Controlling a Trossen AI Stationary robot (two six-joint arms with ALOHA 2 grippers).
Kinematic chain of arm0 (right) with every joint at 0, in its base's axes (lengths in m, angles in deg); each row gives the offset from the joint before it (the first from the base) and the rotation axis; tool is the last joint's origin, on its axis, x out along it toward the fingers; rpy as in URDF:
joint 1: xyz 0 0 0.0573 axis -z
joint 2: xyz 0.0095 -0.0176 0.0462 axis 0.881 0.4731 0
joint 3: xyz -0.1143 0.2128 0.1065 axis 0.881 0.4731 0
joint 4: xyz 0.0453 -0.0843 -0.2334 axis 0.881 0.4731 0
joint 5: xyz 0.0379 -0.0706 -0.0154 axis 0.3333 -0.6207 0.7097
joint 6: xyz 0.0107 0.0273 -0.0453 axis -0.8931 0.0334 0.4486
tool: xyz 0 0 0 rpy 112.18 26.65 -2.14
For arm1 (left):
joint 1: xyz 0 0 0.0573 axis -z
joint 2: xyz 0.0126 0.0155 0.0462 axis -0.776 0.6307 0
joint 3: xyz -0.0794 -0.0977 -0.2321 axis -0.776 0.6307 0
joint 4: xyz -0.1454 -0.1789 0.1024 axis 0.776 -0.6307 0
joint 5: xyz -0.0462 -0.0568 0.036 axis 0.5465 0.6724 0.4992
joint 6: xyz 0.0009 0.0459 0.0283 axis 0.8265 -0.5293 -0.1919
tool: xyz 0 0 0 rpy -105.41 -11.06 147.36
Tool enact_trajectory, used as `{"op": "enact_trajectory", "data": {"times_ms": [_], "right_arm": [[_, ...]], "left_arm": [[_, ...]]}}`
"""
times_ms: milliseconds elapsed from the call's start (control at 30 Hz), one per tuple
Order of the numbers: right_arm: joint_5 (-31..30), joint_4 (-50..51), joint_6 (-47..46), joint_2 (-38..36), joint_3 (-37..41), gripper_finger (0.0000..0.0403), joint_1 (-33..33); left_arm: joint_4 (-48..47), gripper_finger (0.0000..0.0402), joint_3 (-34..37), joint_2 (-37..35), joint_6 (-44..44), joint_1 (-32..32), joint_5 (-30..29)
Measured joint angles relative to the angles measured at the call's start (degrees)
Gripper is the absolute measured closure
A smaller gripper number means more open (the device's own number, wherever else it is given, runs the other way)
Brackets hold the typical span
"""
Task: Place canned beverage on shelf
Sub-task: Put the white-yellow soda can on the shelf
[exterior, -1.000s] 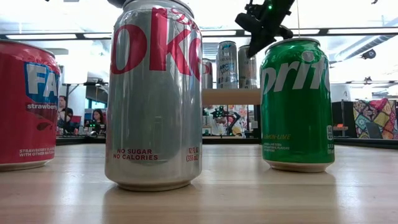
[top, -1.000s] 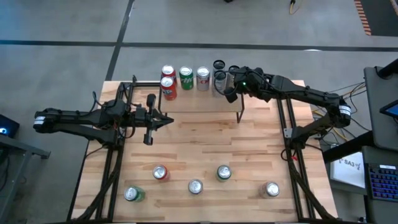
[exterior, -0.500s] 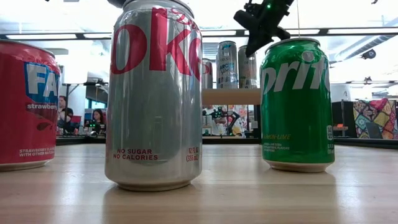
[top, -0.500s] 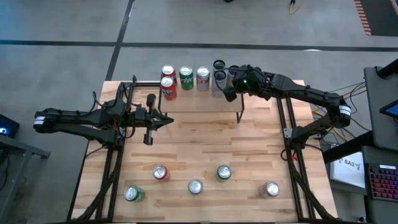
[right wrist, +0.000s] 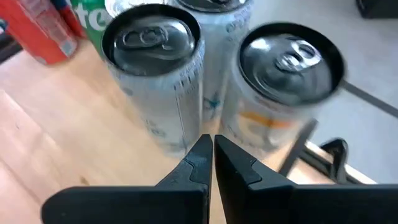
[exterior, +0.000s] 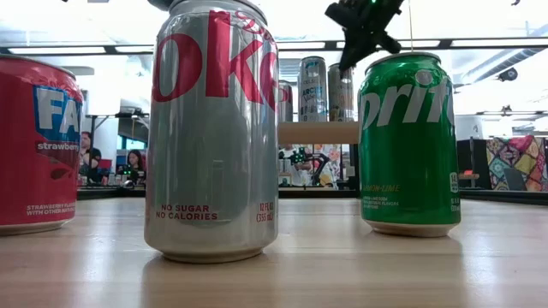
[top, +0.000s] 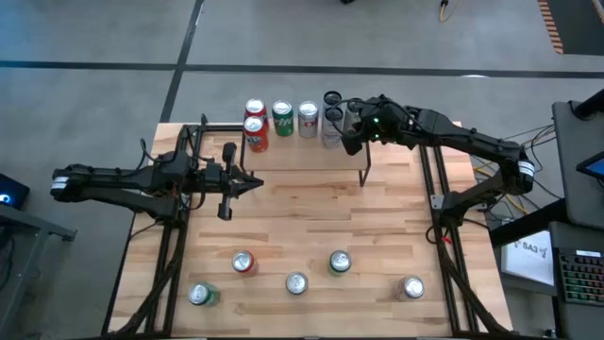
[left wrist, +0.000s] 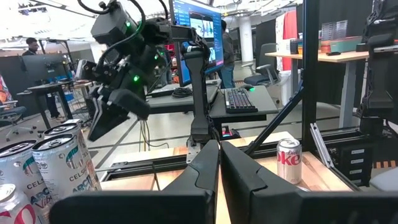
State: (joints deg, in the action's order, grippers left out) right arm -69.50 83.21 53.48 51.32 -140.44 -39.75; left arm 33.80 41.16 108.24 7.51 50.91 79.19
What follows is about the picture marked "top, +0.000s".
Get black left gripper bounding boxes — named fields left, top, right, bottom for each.
left=206, top=143, right=264, bottom=222

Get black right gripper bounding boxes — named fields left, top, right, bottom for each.
left=340, top=93, right=416, bottom=157

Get slim Celsius Arctic Vibe can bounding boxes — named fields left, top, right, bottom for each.
left=343, top=97, right=365, bottom=138
left=322, top=90, right=344, bottom=111
left=321, top=106, right=345, bottom=150

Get red Fanta strawberry can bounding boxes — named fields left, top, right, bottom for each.
left=230, top=249, right=259, bottom=278
left=243, top=97, right=269, bottom=119
left=243, top=115, right=270, bottom=154

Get green Sprite can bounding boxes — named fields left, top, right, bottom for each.
left=271, top=99, right=295, bottom=138
left=327, top=249, right=353, bottom=278
left=187, top=280, right=222, bottom=308

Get silver Diet Coke can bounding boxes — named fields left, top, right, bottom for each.
left=297, top=100, right=320, bottom=140
left=394, top=275, right=426, bottom=302
left=284, top=271, right=310, bottom=298

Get wooden shelf black metal legs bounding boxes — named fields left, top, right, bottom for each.
left=239, top=111, right=373, bottom=189

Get black desk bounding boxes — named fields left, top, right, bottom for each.
left=489, top=197, right=604, bottom=340

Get white paper sign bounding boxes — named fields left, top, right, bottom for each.
left=499, top=231, right=557, bottom=287

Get grey metal side table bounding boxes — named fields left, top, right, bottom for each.
left=0, top=202, right=78, bottom=340

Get grey desk panel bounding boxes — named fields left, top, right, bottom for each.
left=551, top=100, right=604, bottom=231

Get tablet with blue screen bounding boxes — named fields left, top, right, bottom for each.
left=575, top=150, right=604, bottom=180

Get black mat orange striped edge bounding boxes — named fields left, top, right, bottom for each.
left=536, top=0, right=604, bottom=56

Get black device with blue light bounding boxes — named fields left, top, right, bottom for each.
left=0, top=173, right=31, bottom=212

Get backlit black keyboard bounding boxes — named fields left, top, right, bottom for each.
left=555, top=247, right=604, bottom=307

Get black aluminium frame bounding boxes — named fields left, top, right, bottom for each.
left=101, top=111, right=515, bottom=339

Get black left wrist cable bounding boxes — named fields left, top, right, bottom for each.
left=139, top=138, right=209, bottom=213

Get yellow floor cable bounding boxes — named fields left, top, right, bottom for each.
left=471, top=135, right=556, bottom=216

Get black floor cable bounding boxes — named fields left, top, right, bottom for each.
left=466, top=123, right=558, bottom=199

